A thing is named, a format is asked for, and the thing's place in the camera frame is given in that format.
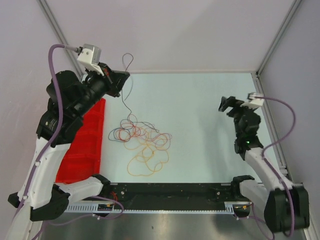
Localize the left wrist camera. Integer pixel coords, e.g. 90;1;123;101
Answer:
77;44;103;75

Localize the yellow thin wire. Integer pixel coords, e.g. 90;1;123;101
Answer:
123;127;171;177

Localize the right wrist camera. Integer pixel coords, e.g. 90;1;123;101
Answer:
240;92;265;110

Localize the slotted cable duct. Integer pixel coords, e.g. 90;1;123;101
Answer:
65;201;251;215

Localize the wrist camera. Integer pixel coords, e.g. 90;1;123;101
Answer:
240;92;265;110
77;44;103;75

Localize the red plastic bin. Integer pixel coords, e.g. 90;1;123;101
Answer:
55;98;106;184

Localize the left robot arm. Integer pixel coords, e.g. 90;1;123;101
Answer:
8;63;130;222

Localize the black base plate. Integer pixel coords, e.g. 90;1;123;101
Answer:
99;183;249;210

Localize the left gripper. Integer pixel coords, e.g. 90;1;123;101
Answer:
75;61;131;116

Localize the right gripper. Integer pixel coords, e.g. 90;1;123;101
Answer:
218;96;256;138

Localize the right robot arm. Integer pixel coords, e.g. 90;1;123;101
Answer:
218;92;310;237

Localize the orange-red thin wire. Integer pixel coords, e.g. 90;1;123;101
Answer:
117;113;151;142

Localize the pink thin wire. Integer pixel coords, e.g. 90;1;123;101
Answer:
139;123;173;152

